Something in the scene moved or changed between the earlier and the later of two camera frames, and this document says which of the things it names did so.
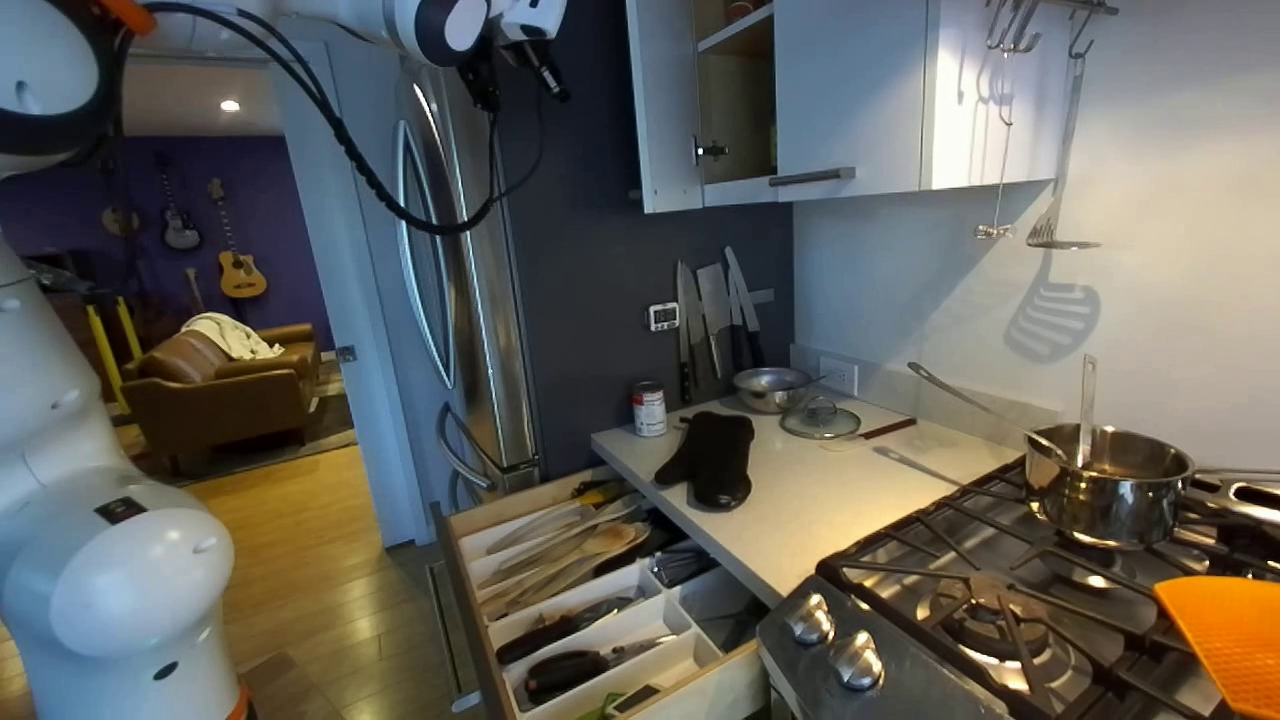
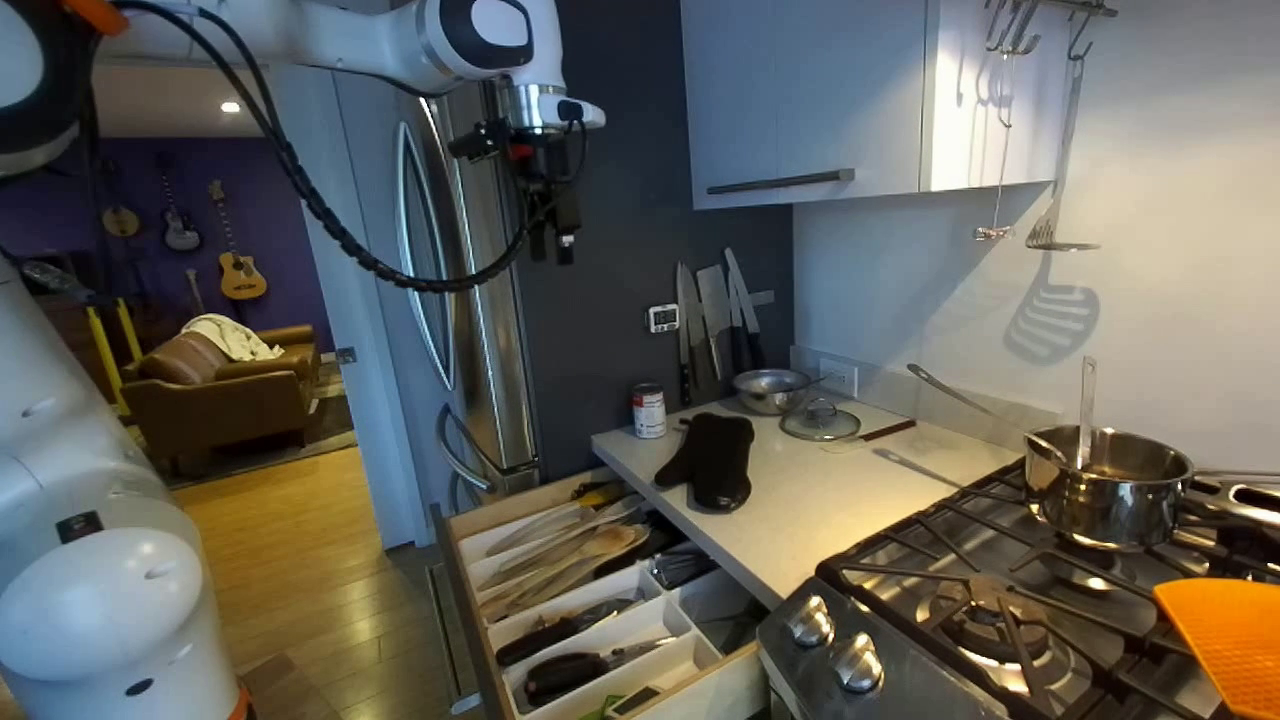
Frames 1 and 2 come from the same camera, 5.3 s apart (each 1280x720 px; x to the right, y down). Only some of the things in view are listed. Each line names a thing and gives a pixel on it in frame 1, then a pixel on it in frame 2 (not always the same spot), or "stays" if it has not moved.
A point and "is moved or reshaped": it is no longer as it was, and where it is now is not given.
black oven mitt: [713, 462] stays
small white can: [651, 415] stays
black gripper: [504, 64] → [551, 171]
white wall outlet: [664, 318] stays
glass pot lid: [822, 416] stays
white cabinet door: [851, 93] is moved or reshaped
